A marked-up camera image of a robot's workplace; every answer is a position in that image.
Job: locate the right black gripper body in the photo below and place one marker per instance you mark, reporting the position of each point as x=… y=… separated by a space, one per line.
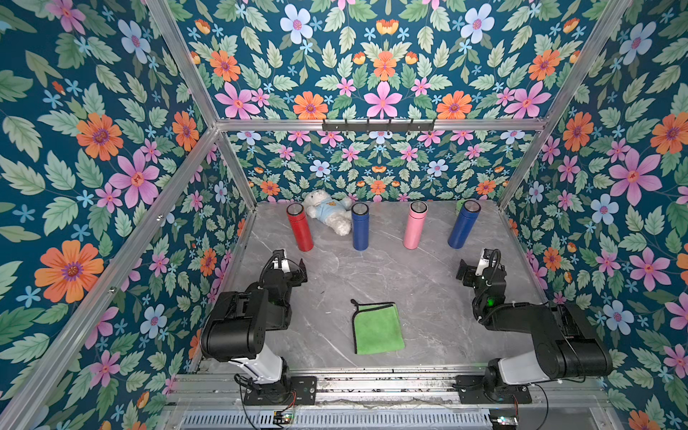
x=468 y=273

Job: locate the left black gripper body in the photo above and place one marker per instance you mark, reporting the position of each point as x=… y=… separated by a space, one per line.
x=292 y=280

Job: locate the red thermos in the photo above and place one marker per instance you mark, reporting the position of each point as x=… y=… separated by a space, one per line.
x=298 y=222

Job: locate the green microfiber cloth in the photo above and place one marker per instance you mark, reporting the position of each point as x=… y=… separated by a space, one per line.
x=376 y=328

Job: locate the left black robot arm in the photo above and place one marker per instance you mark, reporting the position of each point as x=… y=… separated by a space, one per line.
x=235 y=331

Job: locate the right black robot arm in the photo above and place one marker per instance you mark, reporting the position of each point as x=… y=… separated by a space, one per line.
x=564 y=344

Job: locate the blue thermos right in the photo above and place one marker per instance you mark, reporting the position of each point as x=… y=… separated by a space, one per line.
x=465 y=221

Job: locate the pink thermos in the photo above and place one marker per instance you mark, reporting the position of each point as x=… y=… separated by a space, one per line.
x=415 y=224

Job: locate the dark blue thermos left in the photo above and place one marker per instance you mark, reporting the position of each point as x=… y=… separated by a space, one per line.
x=360 y=215

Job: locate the white teddy bear plush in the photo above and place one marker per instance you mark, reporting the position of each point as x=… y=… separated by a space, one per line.
x=335 y=214

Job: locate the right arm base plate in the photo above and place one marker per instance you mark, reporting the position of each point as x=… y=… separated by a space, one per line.
x=482 y=390

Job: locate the black wall hook rail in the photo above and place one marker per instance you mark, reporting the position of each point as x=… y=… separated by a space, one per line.
x=384 y=125

